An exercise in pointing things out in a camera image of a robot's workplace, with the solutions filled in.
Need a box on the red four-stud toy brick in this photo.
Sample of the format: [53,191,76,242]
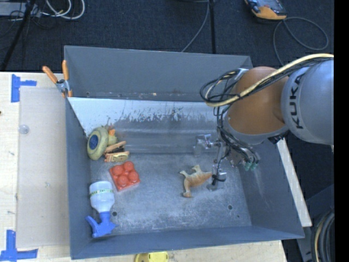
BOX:
[109,160,141,193]

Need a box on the white spray bottle blue trigger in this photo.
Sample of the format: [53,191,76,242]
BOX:
[85,180,119,239]

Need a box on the orange toy animal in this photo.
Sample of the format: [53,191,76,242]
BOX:
[178,164,213,199]

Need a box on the pale flat board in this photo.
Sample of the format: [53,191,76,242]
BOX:
[15,87,70,249]

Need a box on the yellow round toy blue centre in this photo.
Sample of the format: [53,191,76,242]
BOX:
[87,125,119,162]

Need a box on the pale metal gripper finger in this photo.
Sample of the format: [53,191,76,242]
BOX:
[206,166,227,192]
[193,134,219,157]

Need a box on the grey metal bin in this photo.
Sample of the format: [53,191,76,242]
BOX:
[63,45,305,260]

